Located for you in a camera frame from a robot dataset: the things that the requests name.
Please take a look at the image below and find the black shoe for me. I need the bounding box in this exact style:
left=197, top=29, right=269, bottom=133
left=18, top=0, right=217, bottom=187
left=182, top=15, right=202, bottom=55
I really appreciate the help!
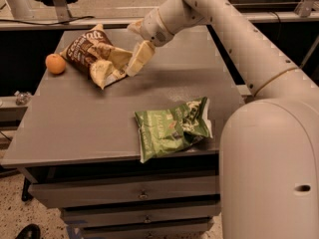
left=15, top=224, right=41, bottom=239

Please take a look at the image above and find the grey drawer cabinet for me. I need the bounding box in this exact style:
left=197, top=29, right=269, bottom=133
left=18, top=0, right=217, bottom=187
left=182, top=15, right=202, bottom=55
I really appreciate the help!
left=3, top=27, right=243, bottom=239

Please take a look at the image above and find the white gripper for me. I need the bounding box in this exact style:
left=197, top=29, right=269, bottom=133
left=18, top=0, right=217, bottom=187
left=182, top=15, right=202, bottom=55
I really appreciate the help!
left=127, top=9, right=173, bottom=77

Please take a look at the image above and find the orange fruit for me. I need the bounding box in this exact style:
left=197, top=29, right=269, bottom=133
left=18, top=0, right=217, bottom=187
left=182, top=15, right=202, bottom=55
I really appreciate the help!
left=45, top=54, right=66, bottom=75

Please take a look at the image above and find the black cable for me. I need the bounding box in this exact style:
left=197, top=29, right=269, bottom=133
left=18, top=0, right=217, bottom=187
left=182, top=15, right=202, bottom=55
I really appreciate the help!
left=0, top=15, right=96, bottom=27

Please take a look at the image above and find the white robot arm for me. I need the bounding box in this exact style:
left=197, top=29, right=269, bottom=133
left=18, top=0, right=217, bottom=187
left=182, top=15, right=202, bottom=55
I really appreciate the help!
left=129, top=0, right=319, bottom=239

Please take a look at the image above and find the green chip bag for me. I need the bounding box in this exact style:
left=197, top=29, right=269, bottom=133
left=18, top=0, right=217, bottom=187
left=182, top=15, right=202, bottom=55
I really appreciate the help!
left=135, top=97, right=212, bottom=163

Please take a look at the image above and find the brown chip bag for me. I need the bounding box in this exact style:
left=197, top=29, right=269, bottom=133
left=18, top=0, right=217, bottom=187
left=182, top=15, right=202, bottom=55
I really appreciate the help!
left=60, top=24, right=133, bottom=90

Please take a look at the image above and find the small shiny metal object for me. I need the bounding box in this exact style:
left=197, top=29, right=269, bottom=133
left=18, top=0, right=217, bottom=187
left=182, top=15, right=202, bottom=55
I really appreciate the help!
left=14, top=91, right=32, bottom=106

